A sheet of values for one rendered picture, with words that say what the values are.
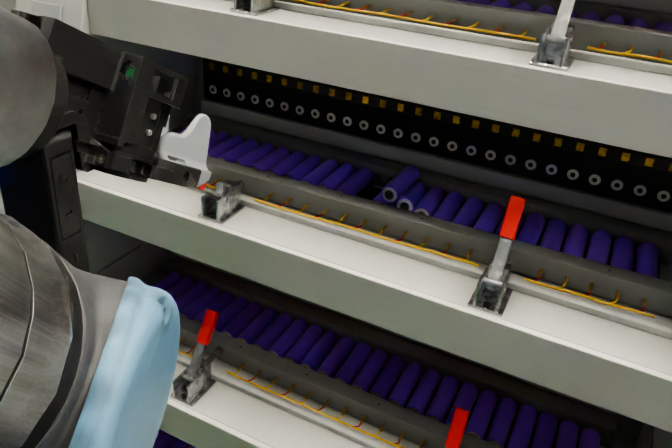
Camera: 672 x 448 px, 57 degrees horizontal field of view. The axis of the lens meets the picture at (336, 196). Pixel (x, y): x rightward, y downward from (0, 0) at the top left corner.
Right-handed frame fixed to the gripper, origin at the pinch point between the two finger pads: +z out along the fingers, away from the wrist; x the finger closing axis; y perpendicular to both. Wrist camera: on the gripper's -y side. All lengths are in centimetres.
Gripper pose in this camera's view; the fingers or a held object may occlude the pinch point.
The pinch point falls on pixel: (189, 178)
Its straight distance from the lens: 56.2
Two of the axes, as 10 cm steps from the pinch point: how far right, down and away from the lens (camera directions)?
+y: 2.8, -9.6, 0.1
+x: -8.9, -2.6, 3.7
